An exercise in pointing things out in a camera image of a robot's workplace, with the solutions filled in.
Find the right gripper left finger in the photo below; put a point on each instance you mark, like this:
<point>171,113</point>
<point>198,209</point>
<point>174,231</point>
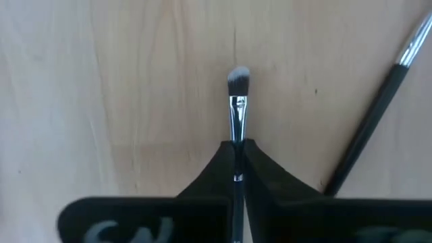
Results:
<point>209,202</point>

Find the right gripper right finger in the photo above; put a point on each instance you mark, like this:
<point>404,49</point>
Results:
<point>287,216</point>

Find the flat-head black makeup brush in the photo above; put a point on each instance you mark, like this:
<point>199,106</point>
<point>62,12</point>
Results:
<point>238,114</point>

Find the thin black makeup brush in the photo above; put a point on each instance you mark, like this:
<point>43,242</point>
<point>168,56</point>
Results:
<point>374,114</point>

